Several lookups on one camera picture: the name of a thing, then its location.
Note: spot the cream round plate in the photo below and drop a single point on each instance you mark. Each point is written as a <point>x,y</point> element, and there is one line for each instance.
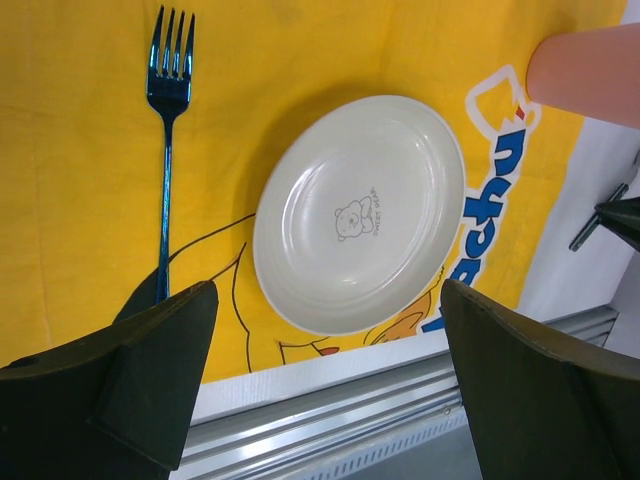
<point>359,215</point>

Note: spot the silver spoon green handle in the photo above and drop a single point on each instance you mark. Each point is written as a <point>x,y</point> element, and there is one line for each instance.
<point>594,221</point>

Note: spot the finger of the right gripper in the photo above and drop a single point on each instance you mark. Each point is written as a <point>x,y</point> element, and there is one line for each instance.
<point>622,218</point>

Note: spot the blue metallic fork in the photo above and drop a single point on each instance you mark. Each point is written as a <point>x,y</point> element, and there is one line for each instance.
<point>168,92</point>

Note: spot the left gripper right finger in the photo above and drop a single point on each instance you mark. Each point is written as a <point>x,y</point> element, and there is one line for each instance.
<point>540,403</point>

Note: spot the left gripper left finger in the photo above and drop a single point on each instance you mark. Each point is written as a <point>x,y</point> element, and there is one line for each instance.
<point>114,404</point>

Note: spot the pink plastic cup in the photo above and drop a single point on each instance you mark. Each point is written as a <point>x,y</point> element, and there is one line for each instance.
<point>593,73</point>

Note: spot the yellow pikachu placemat cloth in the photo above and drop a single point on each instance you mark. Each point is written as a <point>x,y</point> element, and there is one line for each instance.
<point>81,150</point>

